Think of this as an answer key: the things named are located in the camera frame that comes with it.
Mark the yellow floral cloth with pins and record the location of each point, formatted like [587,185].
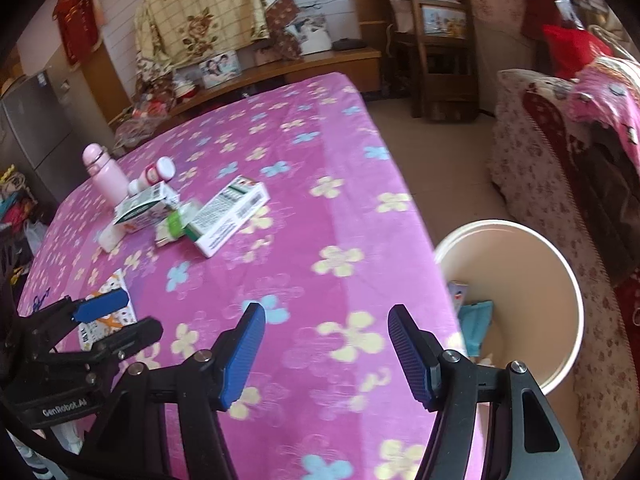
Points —
[200,0]

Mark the framed couple photo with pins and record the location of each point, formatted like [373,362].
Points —
[220,70]

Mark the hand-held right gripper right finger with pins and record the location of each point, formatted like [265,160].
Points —
[410,355]

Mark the unframed wedding photo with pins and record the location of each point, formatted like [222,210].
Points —
[315,35]

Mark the white yogurt bottle red label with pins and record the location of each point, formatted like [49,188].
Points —
[157,172]

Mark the white orange patterned packet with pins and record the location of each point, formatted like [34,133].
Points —
[120,318]

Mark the green white packet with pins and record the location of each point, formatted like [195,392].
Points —
[175,222]

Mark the blue tissue packet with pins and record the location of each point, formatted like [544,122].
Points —
[477,325]

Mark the dark cloth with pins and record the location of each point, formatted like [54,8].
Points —
[610,200]

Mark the small printed box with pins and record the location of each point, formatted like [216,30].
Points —
[457,294]

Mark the green white milk carton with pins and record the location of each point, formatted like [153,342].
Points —
[142,210]

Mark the wooden chair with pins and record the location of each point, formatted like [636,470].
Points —
[445,85]

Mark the black box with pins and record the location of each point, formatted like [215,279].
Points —
[348,43]

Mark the pile of plastic bags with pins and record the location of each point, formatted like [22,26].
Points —
[140,130]

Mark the pale blue plastic bag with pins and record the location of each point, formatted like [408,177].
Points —
[36,235]

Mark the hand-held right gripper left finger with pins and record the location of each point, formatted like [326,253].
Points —
[245,355]

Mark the red pennant banner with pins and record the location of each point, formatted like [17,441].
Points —
[75,15]

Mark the sofa with floral cover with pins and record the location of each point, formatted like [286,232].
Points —
[530,160]

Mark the pink printed blanket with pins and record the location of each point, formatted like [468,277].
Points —
[610,90]

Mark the pink flowered tablecloth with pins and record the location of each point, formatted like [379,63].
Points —
[310,160]

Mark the grey refrigerator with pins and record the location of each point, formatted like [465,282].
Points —
[30,135]

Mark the beige bucket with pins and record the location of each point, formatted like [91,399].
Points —
[540,285]

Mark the cluttered storage rack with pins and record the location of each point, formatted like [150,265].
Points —
[15,210]

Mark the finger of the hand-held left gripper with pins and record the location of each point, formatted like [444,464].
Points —
[100,306]
[130,337]

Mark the pink water bottle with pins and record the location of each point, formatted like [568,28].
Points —
[107,177]

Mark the white medicine box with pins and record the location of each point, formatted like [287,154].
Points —
[230,215]

